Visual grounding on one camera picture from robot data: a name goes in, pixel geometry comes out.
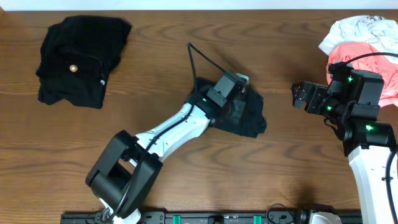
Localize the black t-shirt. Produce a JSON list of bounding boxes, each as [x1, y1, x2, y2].
[[195, 78, 267, 138]]

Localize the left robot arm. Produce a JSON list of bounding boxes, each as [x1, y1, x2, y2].
[[85, 86, 248, 223]]

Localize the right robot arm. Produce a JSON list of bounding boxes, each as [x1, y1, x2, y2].
[[292, 81, 397, 223]]

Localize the coral pink t-shirt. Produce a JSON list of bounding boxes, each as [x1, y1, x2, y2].
[[326, 42, 397, 107]]

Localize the white printed t-shirt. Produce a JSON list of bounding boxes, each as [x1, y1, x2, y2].
[[318, 15, 397, 55]]

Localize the folded black pants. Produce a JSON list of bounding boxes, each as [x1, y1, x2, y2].
[[36, 15, 132, 109]]

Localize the left black cable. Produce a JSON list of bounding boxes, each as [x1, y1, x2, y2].
[[99, 42, 228, 223]]

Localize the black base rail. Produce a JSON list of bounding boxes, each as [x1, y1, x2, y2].
[[60, 203, 363, 224]]

